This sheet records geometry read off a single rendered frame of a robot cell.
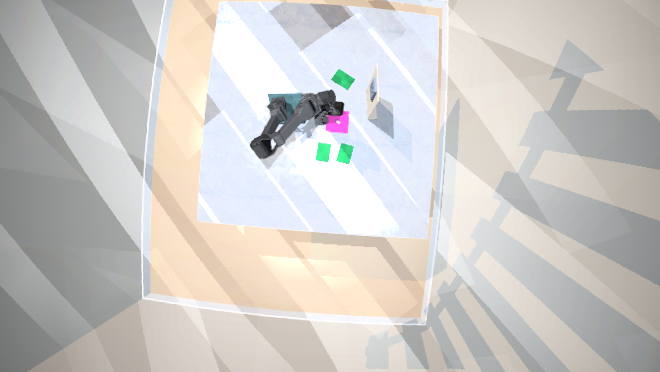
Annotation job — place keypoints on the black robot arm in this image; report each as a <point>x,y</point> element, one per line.
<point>262,146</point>

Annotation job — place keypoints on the translucent magenta square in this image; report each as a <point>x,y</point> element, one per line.
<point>335,127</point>

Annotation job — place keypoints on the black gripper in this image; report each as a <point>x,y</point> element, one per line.
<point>335,109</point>

